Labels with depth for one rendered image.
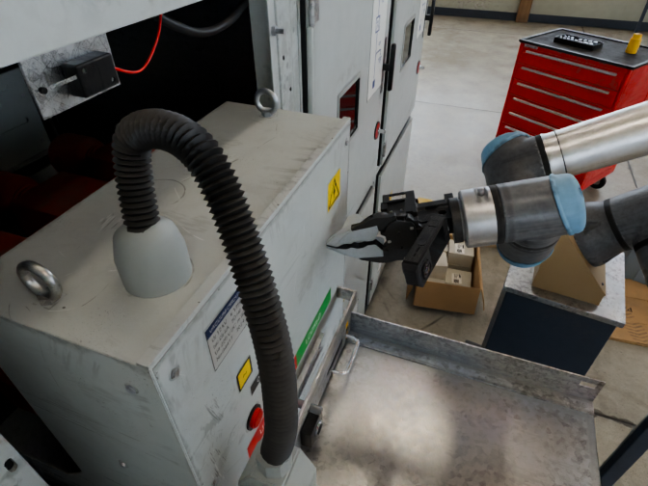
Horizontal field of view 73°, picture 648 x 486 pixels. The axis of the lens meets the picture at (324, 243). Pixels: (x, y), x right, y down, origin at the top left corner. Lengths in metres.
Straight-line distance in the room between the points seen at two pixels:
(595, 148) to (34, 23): 0.76
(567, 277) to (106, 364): 1.23
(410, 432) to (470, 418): 0.13
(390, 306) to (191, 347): 1.94
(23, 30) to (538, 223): 0.61
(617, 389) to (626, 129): 1.64
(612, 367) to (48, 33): 2.33
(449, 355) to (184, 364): 0.73
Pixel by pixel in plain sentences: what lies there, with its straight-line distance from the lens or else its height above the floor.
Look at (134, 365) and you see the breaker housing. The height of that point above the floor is 1.39.
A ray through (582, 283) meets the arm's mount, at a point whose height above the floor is 0.81.
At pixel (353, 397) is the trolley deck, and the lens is 0.97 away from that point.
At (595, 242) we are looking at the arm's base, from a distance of 1.38.
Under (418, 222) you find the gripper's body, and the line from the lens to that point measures 0.67.
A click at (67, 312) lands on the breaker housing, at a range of 0.44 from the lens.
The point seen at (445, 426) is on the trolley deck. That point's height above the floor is 0.85.
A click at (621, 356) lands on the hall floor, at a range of 2.49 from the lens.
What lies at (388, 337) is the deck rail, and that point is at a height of 0.87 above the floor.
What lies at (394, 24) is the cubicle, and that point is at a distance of 1.54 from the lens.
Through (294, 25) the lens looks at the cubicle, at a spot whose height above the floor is 1.49.
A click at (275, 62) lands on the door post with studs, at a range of 0.78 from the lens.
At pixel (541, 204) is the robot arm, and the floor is 1.33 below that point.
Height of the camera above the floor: 1.67
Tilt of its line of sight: 39 degrees down
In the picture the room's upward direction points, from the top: straight up
